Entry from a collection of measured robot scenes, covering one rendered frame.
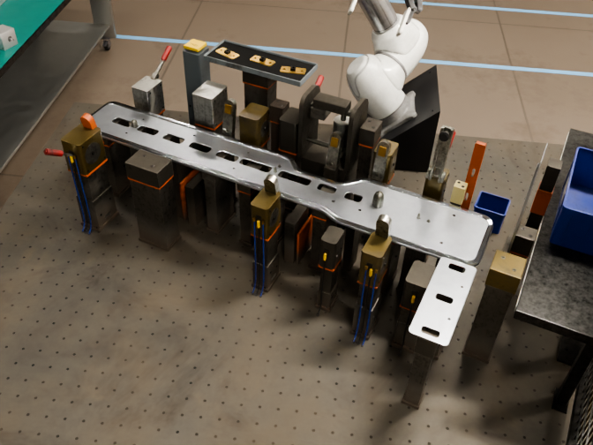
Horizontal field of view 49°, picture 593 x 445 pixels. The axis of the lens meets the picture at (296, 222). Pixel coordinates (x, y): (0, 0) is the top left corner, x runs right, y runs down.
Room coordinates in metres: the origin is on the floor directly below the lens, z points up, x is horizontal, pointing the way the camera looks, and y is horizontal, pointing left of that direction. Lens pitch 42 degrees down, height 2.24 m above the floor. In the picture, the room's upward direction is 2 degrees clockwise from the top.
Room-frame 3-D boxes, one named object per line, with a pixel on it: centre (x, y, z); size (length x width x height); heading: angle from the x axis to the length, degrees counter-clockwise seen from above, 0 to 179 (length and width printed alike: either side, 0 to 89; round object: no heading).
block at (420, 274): (1.19, -0.34, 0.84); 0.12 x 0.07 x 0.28; 156
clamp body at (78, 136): (1.66, 0.69, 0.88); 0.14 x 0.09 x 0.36; 156
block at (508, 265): (1.18, -0.55, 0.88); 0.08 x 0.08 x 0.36; 66
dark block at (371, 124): (1.70, -0.22, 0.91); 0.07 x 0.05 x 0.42; 156
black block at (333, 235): (1.32, -0.10, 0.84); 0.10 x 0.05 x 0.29; 156
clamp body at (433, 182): (1.57, -0.43, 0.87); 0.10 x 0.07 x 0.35; 156
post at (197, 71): (2.10, 0.38, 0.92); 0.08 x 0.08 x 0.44; 66
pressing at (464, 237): (1.60, 0.09, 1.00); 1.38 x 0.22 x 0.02; 66
